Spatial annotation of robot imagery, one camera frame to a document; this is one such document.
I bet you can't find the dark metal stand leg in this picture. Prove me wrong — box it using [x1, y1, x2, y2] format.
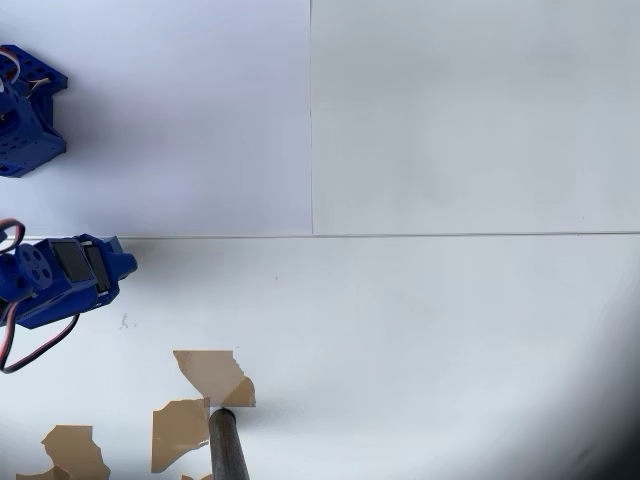
[208, 407, 251, 480]

